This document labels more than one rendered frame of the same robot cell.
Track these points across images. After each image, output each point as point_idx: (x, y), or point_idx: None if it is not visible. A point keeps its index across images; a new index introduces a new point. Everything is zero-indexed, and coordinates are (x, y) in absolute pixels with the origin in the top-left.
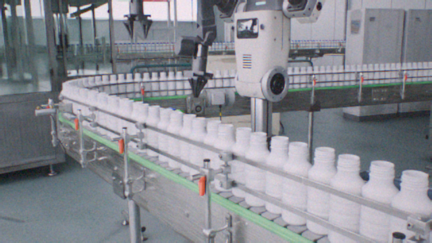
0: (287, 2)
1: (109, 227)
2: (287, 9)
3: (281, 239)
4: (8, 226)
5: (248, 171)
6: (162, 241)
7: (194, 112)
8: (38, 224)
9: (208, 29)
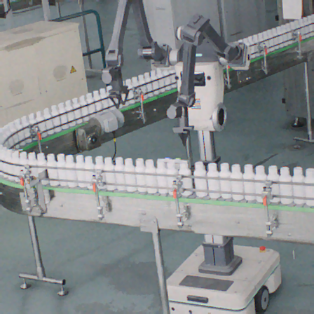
0: None
1: (12, 295)
2: (228, 63)
3: (310, 213)
4: None
5: (283, 187)
6: (85, 289)
7: (91, 144)
8: None
9: (191, 96)
